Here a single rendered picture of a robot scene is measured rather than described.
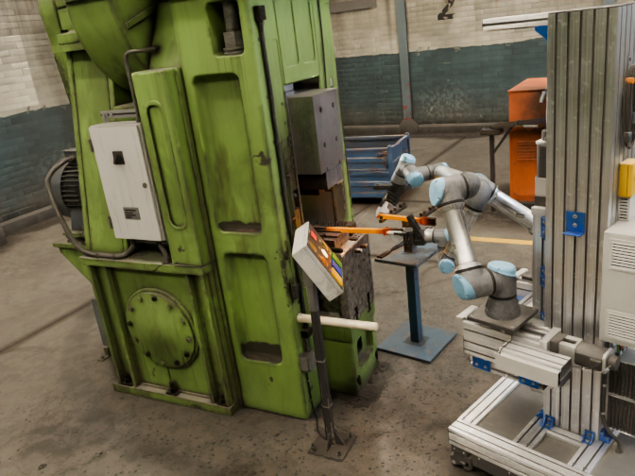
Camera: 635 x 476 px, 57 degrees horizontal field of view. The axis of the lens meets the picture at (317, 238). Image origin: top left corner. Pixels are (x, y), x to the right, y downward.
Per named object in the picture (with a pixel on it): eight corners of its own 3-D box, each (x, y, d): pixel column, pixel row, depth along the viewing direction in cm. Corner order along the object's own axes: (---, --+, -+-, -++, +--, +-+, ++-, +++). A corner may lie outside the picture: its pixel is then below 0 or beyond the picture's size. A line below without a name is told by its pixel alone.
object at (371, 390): (410, 364, 376) (410, 363, 376) (379, 419, 328) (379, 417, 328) (353, 355, 394) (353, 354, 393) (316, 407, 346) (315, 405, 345)
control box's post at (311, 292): (337, 442, 314) (312, 255, 278) (334, 447, 311) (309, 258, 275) (331, 441, 316) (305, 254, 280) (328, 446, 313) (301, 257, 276)
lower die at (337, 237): (349, 238, 341) (348, 225, 338) (334, 251, 324) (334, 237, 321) (285, 235, 359) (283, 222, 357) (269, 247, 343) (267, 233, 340)
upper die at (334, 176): (343, 178, 329) (341, 162, 325) (328, 189, 312) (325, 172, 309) (278, 178, 347) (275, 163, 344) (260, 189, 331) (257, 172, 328)
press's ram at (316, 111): (351, 157, 337) (343, 85, 323) (321, 175, 305) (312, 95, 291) (286, 158, 355) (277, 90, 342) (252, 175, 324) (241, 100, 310)
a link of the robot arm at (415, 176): (432, 172, 289) (422, 161, 297) (410, 176, 287) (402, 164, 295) (430, 185, 294) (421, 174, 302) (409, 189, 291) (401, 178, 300)
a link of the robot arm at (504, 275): (523, 294, 251) (522, 264, 246) (493, 300, 248) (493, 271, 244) (506, 283, 262) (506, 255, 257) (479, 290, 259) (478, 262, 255)
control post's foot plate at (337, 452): (359, 435, 317) (357, 421, 314) (342, 463, 299) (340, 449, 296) (322, 428, 327) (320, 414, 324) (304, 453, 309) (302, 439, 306)
